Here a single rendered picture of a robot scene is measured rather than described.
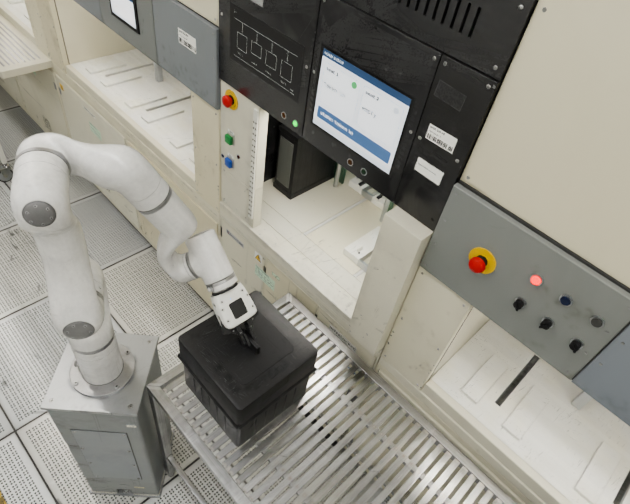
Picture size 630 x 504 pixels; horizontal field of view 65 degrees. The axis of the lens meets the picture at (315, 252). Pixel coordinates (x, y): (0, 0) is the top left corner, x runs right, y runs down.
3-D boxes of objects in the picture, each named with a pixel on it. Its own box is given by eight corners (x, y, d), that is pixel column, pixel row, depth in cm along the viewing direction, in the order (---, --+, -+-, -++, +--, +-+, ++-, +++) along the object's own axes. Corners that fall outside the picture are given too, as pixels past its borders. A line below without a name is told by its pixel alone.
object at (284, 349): (176, 355, 144) (173, 330, 135) (255, 306, 160) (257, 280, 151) (238, 431, 131) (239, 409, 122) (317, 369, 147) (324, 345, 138)
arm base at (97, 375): (60, 395, 147) (44, 362, 134) (82, 341, 160) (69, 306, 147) (125, 400, 149) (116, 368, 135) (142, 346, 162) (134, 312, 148)
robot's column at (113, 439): (89, 494, 198) (38, 408, 144) (110, 426, 217) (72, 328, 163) (160, 498, 201) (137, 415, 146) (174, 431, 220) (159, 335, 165)
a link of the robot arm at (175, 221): (106, 229, 110) (180, 293, 134) (169, 202, 108) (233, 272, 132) (109, 201, 116) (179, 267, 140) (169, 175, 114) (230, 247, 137)
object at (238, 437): (253, 335, 170) (255, 305, 158) (307, 393, 158) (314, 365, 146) (183, 381, 155) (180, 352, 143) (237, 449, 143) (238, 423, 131)
